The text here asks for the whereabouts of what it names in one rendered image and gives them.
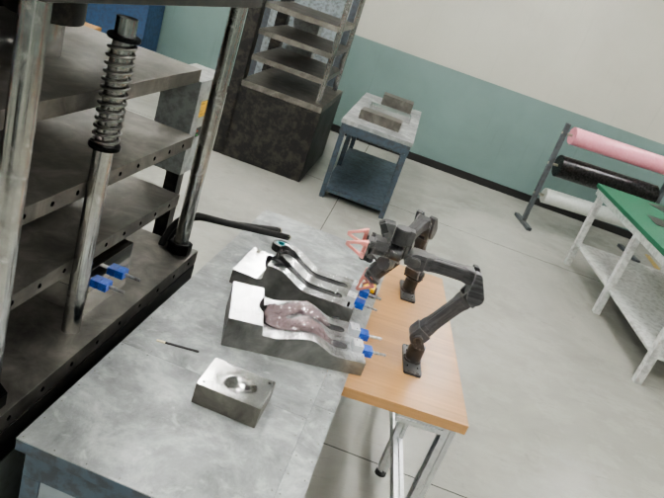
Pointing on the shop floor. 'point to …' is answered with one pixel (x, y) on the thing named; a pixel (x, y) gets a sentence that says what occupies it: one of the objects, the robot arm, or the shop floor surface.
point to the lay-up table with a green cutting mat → (645, 219)
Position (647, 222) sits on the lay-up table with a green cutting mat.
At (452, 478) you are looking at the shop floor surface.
